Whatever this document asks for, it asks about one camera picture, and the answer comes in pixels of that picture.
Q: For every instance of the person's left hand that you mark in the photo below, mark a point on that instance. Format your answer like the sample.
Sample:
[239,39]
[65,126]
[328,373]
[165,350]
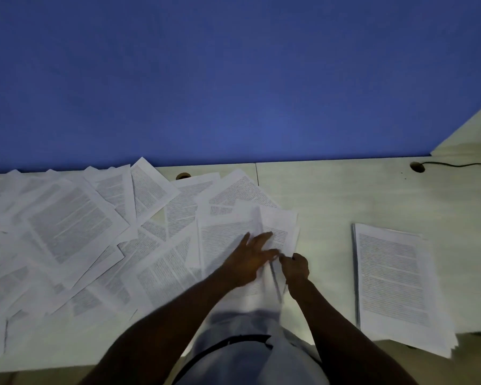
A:
[244,264]

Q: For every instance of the person's right hand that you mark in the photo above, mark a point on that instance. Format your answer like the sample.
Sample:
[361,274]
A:
[296,272]

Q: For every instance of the printed paper bundle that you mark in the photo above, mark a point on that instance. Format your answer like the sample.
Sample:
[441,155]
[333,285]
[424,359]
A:
[224,236]

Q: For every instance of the neat stack of printed sheets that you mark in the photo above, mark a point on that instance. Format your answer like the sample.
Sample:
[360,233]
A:
[393,276]

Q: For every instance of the spread of printed papers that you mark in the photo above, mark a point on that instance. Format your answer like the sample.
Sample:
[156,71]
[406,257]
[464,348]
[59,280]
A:
[64,220]

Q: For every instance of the person's right forearm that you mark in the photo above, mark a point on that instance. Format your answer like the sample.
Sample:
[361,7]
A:
[344,344]

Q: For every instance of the person's left forearm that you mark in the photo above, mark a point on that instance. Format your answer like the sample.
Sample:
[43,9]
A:
[156,336]

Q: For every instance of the white shirt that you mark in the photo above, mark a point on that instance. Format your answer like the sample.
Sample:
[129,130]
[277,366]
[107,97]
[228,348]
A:
[264,364]

